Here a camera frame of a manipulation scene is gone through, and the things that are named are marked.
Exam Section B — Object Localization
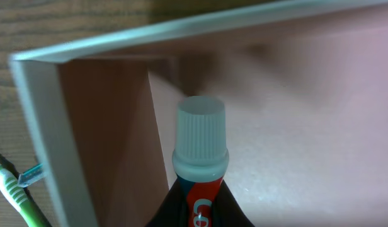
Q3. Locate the white square cardboard box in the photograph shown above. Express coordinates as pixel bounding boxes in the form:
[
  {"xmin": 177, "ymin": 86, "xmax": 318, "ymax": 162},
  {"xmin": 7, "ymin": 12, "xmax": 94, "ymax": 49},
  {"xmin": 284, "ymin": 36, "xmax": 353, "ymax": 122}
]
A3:
[{"xmin": 9, "ymin": 1, "xmax": 388, "ymax": 226}]

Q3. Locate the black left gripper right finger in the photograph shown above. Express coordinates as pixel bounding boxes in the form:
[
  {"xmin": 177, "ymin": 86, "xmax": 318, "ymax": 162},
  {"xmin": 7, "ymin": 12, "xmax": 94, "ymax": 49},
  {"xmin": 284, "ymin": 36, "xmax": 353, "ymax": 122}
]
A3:
[{"xmin": 212, "ymin": 180, "xmax": 254, "ymax": 227}]

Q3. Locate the red green toothpaste tube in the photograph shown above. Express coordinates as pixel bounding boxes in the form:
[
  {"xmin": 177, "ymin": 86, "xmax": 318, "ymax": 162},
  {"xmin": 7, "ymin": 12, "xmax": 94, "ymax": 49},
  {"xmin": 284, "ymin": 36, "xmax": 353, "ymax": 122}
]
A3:
[{"xmin": 172, "ymin": 96, "xmax": 229, "ymax": 227}]

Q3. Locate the blue disposable razor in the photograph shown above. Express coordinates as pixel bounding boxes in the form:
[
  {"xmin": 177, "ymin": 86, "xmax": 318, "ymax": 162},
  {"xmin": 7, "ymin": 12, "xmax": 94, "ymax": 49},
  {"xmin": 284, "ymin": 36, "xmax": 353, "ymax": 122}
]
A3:
[{"xmin": 18, "ymin": 164, "xmax": 45, "ymax": 188}]

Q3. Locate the green white toothbrush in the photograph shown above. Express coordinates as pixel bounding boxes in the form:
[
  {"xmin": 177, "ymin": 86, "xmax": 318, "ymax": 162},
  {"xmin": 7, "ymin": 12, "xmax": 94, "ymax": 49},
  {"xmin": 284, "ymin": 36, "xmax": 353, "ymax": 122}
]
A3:
[{"xmin": 0, "ymin": 164, "xmax": 46, "ymax": 227}]

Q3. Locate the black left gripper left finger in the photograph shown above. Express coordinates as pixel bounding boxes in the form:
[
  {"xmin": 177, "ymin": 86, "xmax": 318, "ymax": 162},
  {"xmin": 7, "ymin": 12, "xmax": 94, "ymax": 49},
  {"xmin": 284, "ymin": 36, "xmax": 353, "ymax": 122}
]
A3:
[{"xmin": 145, "ymin": 181, "xmax": 188, "ymax": 227}]

